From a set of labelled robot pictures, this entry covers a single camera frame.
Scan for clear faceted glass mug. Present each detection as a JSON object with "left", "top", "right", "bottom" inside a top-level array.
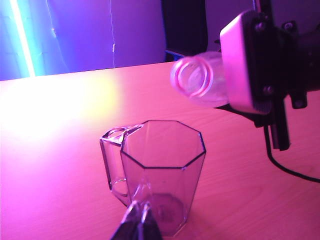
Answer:
[{"left": 99, "top": 119, "right": 207, "bottom": 238}]

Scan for Nongfu Spring water bottle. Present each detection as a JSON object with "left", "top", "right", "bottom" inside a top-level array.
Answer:
[{"left": 169, "top": 51, "right": 231, "bottom": 109}]

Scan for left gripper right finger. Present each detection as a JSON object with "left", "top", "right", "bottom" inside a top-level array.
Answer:
[{"left": 138, "top": 201, "right": 164, "bottom": 240}]

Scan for black office chair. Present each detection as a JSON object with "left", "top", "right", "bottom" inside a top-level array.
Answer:
[{"left": 160, "top": 0, "right": 209, "bottom": 62}]

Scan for thin white wall wire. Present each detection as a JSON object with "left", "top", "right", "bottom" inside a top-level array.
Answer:
[
  {"left": 45, "top": 0, "right": 71, "bottom": 74},
  {"left": 109, "top": 0, "right": 118, "bottom": 69}
]

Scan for vertical glowing light tube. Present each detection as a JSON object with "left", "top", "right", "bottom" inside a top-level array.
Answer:
[{"left": 9, "top": 0, "right": 36, "bottom": 77}]

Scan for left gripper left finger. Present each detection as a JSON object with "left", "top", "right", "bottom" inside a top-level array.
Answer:
[{"left": 109, "top": 200, "right": 142, "bottom": 240}]

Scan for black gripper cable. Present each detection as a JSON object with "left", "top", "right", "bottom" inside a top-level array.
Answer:
[{"left": 264, "top": 124, "right": 320, "bottom": 184}]

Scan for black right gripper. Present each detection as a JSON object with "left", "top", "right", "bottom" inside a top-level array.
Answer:
[{"left": 214, "top": 0, "right": 320, "bottom": 152}]

